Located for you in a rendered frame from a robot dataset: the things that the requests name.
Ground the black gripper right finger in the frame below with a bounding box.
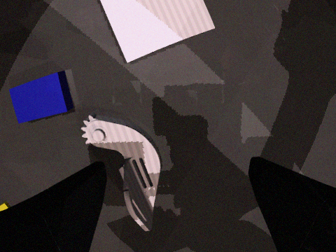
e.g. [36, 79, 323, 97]
[248, 157, 336, 252]

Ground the yellow flat bar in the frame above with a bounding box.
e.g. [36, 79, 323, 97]
[0, 201, 11, 211]

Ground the blue flat block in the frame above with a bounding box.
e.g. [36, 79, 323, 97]
[9, 71, 74, 123]

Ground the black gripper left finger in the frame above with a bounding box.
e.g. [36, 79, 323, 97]
[0, 162, 106, 252]

